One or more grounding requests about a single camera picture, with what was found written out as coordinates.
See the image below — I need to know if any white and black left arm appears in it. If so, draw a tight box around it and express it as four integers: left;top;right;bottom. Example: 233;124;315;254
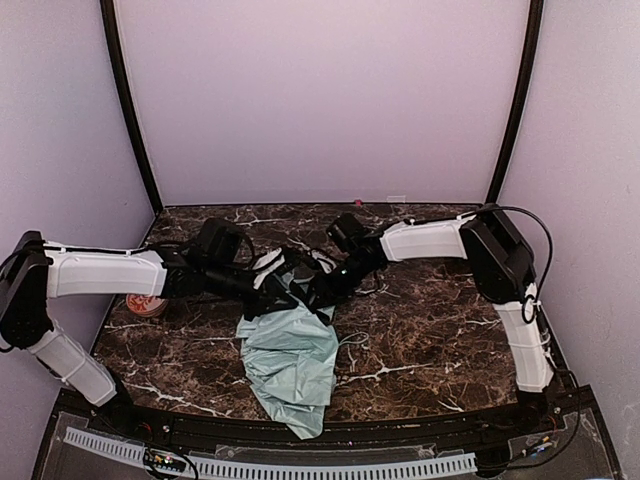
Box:
1;219;291;407

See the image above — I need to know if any mint and black folding umbrella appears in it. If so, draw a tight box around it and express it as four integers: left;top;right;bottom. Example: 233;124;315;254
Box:
236;297;369;440

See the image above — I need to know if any grey slotted cable duct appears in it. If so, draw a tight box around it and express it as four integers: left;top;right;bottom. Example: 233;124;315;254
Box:
63;427;477;479

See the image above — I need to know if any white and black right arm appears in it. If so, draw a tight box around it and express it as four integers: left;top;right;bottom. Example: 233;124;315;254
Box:
305;204;554;394

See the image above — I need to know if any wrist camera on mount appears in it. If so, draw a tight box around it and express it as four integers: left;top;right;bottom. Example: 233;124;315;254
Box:
295;249;337;274
249;248;285;290

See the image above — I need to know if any red patterned round bowl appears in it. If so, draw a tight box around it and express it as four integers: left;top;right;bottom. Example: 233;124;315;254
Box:
126;294;168;318

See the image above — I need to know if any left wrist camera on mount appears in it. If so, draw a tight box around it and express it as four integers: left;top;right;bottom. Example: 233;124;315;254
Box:
249;248;285;290

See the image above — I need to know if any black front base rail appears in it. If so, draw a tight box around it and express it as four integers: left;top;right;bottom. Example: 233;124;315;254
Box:
54;386;602;463

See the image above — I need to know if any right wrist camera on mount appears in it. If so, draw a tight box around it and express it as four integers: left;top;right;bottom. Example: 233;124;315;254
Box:
295;249;337;274

